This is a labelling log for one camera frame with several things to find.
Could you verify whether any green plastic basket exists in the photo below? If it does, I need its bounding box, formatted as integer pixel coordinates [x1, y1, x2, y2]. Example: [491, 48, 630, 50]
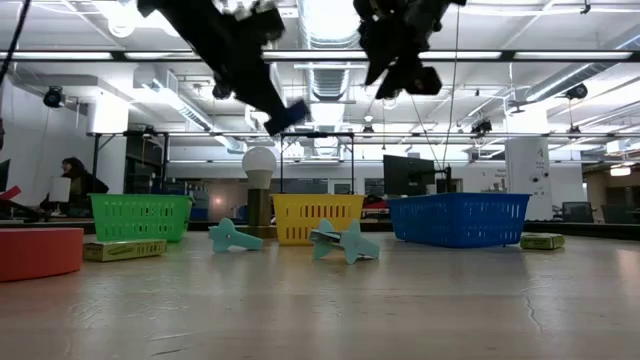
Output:
[89, 193, 194, 244]

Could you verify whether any black hanging cable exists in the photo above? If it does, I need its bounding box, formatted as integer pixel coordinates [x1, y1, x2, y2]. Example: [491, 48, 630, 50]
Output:
[0, 0, 32, 87]

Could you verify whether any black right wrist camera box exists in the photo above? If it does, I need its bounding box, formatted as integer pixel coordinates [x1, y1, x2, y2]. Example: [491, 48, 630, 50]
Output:
[405, 66, 444, 97]

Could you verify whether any black overhead frame bar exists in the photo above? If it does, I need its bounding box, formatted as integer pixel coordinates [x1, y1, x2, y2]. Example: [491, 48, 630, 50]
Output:
[0, 49, 640, 63]

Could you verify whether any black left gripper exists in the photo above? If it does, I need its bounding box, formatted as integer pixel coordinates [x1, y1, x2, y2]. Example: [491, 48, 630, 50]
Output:
[137, 0, 296, 121]

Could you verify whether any white round pillar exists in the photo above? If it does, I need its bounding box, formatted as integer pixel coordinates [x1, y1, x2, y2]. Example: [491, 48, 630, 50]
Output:
[504, 137, 554, 221]

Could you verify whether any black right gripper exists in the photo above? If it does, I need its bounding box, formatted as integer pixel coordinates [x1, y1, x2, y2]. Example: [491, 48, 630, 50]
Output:
[353, 0, 466, 100]

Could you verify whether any red round container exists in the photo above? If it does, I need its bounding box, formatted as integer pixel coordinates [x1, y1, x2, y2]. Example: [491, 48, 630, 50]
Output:
[0, 227, 85, 284]

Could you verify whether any dark monitor on arm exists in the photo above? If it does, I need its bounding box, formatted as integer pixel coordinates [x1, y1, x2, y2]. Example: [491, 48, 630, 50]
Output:
[383, 154, 454, 197]

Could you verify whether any teal staple remover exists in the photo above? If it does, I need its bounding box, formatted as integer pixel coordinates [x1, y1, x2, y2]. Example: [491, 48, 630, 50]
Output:
[308, 218, 351, 260]

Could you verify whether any teal toy plane left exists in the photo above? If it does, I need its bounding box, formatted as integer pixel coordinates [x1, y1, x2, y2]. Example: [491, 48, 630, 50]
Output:
[208, 217, 265, 254]

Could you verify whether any yellow plastic basket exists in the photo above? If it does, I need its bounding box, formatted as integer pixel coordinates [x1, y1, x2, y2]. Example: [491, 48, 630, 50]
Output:
[271, 193, 366, 246]

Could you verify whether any black table border rail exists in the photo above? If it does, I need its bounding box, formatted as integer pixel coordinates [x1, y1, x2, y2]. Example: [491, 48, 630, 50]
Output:
[0, 218, 640, 242]

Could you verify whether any thin hanging gripper cable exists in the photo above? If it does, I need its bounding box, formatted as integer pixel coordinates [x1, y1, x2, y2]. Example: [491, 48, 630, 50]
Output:
[439, 4, 461, 171]

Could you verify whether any teal toy plane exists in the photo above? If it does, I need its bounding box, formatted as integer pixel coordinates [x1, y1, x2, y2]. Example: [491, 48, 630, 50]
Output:
[208, 217, 265, 254]
[339, 218, 381, 265]

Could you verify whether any white light bulb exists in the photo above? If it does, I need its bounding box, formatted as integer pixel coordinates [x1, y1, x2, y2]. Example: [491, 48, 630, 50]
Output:
[241, 146, 278, 190]

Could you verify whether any yellow-green staple box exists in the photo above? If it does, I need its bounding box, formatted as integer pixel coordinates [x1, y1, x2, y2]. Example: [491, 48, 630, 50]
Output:
[519, 232, 567, 251]
[83, 238, 168, 263]

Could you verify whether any person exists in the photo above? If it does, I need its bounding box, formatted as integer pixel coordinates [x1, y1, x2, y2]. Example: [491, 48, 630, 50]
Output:
[39, 156, 110, 217]

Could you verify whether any blue plastic basket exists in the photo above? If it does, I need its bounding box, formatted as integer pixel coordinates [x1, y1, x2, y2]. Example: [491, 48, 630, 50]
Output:
[387, 192, 531, 250]

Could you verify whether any dark office chair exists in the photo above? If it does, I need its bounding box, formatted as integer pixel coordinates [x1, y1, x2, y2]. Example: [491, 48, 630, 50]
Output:
[560, 201, 596, 224]
[599, 203, 640, 225]

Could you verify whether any teal toy plane right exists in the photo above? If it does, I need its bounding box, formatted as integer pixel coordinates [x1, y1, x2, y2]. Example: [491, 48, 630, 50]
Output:
[339, 218, 381, 265]

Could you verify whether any brass lamp holder wooden base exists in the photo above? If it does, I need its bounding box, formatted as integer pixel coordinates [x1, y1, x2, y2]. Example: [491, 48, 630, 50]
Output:
[234, 188, 279, 239]

